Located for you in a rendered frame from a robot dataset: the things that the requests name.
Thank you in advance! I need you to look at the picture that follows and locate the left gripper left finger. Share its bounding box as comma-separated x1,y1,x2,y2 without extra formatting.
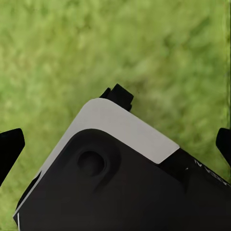
0,128,25,185

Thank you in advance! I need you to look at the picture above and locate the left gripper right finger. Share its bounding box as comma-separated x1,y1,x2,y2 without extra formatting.
216,128,231,167

